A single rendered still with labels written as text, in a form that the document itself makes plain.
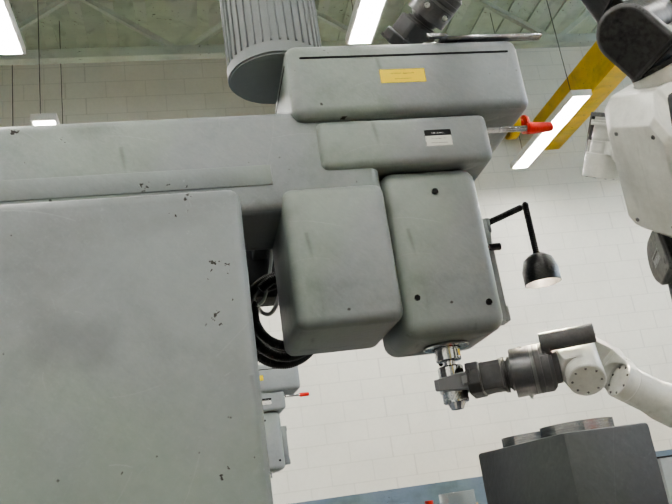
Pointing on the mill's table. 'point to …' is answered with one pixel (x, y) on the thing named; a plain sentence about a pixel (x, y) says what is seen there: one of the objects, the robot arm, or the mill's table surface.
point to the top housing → (404, 83)
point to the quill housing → (439, 262)
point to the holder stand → (575, 466)
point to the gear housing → (406, 145)
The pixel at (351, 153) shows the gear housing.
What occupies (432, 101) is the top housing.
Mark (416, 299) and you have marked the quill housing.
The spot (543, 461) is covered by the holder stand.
